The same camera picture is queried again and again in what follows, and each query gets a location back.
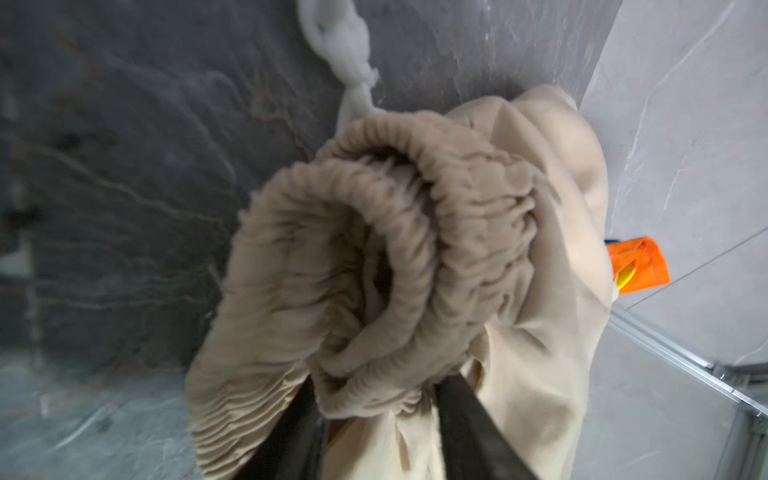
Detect beige shorts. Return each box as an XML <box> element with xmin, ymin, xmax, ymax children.
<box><xmin>184</xmin><ymin>0</ymin><xmax>619</xmax><ymax>480</ymax></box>

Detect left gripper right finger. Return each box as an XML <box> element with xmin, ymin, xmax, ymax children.
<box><xmin>435</xmin><ymin>375</ymin><xmax>536</xmax><ymax>480</ymax></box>

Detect aluminium frame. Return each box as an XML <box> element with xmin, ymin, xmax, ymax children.
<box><xmin>609</xmin><ymin>306</ymin><xmax>767</xmax><ymax>479</ymax></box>

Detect rainbow striped shorts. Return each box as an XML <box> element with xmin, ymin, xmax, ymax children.
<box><xmin>605</xmin><ymin>237</ymin><xmax>670</xmax><ymax>295</ymax></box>

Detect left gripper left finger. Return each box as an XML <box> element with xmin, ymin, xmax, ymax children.
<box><xmin>234</xmin><ymin>377</ymin><xmax>327</xmax><ymax>480</ymax></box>

